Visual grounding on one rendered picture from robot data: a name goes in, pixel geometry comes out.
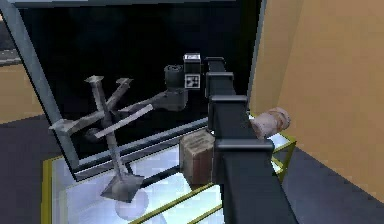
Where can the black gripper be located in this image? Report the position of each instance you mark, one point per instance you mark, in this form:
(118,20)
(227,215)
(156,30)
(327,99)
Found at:
(174,97)

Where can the large metal candle holder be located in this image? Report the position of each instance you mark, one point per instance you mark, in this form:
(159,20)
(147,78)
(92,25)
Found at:
(115,153)

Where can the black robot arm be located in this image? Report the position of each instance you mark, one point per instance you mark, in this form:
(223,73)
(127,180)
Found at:
(246,186)

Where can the brown square box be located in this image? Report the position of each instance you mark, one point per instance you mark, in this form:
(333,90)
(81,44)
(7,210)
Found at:
(197,160)

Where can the pale translucent ball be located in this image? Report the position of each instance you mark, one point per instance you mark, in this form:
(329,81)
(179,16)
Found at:
(133,208)

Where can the pink stone vase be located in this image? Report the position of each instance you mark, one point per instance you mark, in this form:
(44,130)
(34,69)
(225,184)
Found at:
(268,123)

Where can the black television set grey frame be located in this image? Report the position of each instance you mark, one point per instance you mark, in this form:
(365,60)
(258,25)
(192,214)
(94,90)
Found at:
(116,40)

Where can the glass table yellow frame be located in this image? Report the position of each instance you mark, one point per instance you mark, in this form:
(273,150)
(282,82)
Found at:
(83,206)

